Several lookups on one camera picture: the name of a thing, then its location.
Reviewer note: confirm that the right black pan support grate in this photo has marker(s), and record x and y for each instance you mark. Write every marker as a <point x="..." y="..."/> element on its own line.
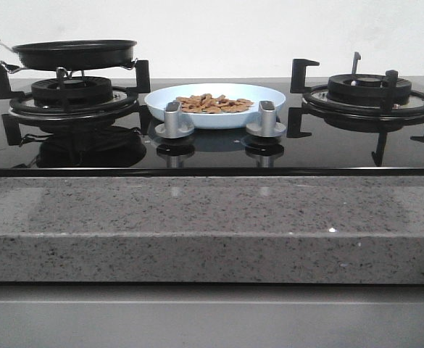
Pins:
<point x="402" y="106"/>

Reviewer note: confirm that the left silver stove knob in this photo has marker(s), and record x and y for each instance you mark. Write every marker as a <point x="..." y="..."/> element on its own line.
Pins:
<point x="175" y="124"/>

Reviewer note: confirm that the left black pan support grate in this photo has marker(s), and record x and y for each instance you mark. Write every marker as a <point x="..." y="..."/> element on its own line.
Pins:
<point x="69" y="118"/>

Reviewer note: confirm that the right black gas burner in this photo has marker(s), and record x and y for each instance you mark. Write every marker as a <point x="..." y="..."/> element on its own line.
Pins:
<point x="367" y="90"/>

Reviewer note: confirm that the wire pan stand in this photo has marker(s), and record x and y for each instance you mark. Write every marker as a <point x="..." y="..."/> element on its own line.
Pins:
<point x="66" y="70"/>

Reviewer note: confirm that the silver stove knob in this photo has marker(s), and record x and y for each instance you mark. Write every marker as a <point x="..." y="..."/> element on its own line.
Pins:
<point x="175" y="124"/>
<point x="266" y="125"/>

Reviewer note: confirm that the black pan support grate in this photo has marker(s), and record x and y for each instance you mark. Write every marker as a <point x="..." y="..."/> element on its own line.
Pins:
<point x="402" y="106"/>
<point x="69" y="118"/>

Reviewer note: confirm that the black frying pan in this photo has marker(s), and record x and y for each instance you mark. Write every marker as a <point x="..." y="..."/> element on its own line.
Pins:
<point x="75" y="55"/>

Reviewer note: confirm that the black glass gas cooktop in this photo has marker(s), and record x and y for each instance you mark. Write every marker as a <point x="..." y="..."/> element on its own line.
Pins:
<point x="128" y="146"/>

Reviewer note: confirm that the right silver stove knob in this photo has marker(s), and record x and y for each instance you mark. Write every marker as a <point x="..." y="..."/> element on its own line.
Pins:
<point x="266" y="125"/>

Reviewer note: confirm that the black gas burner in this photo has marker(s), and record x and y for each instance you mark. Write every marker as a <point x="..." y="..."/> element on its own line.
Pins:
<point x="81" y="91"/>
<point x="367" y="90"/>

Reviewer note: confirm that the left black gas burner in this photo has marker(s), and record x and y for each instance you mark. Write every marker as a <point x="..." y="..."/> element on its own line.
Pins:
<point x="81" y="91"/>

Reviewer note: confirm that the grey cabinet front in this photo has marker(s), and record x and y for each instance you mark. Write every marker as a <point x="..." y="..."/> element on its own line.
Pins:
<point x="211" y="316"/>

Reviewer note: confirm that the light blue plate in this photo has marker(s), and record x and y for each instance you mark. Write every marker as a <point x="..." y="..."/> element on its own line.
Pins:
<point x="158" y="100"/>

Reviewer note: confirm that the brown meat pieces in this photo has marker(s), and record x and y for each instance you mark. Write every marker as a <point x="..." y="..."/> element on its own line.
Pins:
<point x="207" y="104"/>

